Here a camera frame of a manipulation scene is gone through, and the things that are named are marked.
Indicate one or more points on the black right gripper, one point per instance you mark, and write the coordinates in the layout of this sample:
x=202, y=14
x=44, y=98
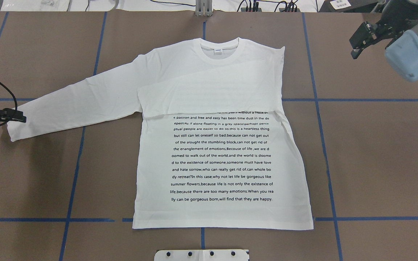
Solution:
x=392, y=22

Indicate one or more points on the white central mounting column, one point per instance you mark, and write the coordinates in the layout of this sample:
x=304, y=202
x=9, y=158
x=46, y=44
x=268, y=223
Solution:
x=203, y=255

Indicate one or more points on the white long-sleeve printed shirt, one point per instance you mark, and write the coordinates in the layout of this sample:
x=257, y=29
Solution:
x=216, y=149

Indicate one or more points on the aluminium frame post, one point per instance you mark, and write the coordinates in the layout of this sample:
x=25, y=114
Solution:
x=203, y=8

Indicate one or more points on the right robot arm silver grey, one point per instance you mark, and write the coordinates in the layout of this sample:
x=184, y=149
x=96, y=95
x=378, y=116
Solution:
x=399, y=23

